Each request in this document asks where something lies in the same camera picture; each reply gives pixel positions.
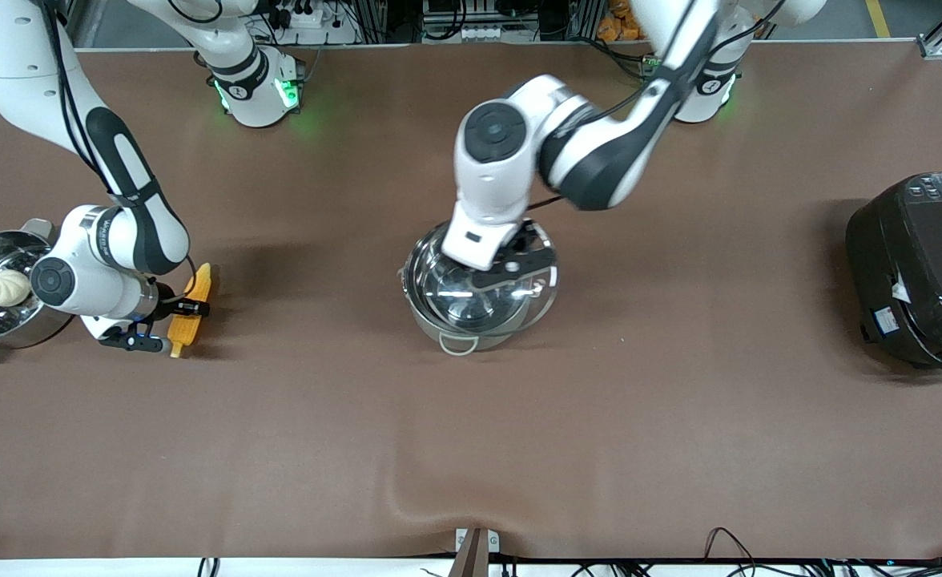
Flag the yellow corn cob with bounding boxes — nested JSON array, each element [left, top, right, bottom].
[[168, 263, 214, 360]]

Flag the glass pot lid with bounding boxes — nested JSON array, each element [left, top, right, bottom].
[[401, 216, 560, 334]]

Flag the steel cooking pot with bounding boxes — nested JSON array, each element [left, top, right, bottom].
[[397, 268, 533, 356]]

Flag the white steamed bun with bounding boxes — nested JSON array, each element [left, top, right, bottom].
[[0, 268, 33, 307]]

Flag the brown table mat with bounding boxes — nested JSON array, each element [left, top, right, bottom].
[[0, 40, 942, 560]]

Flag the orange snack bag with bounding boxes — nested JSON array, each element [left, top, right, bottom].
[[597, 0, 642, 43]]

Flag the white power strip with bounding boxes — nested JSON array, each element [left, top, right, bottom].
[[267, 0, 360, 46]]

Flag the metal table clamp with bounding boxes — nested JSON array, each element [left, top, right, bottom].
[[449, 527, 501, 577]]

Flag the black rice cooker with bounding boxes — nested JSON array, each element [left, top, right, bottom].
[[845, 171, 942, 377]]

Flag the black floor cables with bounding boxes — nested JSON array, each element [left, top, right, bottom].
[[567, 527, 942, 577]]

